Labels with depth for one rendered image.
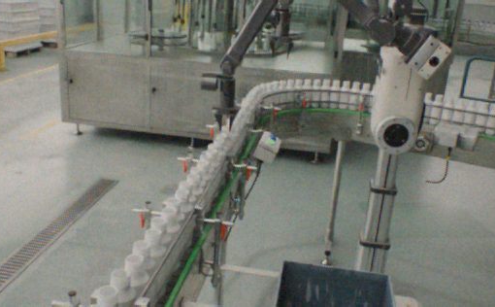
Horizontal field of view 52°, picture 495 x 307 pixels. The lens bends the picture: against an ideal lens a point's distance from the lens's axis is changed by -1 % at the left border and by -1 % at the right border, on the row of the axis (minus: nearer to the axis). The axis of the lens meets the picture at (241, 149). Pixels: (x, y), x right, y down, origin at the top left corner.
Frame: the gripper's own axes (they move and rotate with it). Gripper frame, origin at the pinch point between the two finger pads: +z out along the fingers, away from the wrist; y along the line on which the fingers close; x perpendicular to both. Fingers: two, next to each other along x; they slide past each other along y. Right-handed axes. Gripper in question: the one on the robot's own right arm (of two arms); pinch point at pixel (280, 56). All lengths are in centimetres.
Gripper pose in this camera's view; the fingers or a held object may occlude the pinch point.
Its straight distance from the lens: 230.4
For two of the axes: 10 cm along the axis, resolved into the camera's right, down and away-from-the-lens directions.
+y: -9.8, -1.2, 1.3
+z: -0.8, 9.4, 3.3
